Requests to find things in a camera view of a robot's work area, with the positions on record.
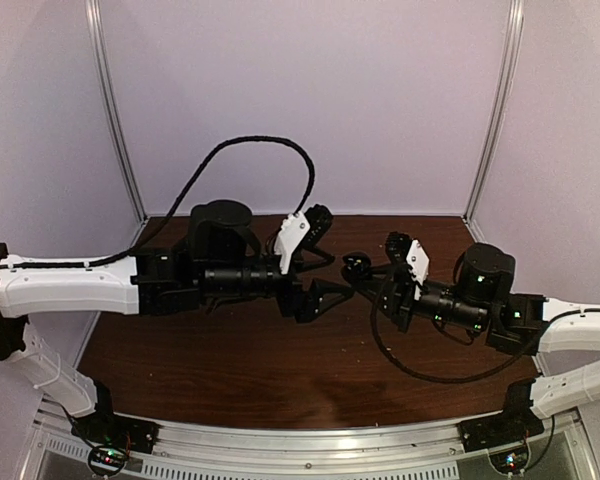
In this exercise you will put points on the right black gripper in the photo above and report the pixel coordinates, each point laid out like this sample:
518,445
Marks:
396,309

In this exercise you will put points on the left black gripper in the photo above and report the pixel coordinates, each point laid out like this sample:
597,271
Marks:
306,308

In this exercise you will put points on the black round cap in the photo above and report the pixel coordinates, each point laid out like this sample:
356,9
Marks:
356,264

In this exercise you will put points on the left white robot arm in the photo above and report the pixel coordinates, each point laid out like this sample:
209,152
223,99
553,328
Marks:
219,261

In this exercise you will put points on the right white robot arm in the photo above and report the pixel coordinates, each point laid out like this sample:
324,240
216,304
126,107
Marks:
480,301

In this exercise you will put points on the right circuit board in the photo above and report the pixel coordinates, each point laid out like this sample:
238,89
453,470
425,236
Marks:
510,461

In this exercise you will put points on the circuit board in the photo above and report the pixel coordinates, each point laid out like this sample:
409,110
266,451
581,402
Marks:
510,461
106,460

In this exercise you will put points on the left circuit board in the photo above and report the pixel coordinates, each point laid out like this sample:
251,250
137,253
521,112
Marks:
106,460

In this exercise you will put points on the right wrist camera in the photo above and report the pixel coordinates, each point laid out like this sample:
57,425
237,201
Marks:
407,253

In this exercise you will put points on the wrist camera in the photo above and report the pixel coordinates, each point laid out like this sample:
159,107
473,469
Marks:
303,228
407,253

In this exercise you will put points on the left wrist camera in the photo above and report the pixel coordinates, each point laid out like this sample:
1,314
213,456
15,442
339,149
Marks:
303,228

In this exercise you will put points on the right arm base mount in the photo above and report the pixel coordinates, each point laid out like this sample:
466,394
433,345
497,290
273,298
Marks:
515,422

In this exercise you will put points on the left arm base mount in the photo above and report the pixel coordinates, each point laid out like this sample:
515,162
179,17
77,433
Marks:
105,427

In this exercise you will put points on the right aluminium frame post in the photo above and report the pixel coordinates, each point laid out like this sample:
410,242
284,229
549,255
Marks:
509,60

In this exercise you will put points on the aluminium frame post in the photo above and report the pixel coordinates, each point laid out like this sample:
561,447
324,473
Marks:
509,60
112,116

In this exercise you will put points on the aluminium front rail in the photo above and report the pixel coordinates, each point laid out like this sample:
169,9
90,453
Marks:
431,450

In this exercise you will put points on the left aluminium frame post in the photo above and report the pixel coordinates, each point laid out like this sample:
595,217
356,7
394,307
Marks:
112,116

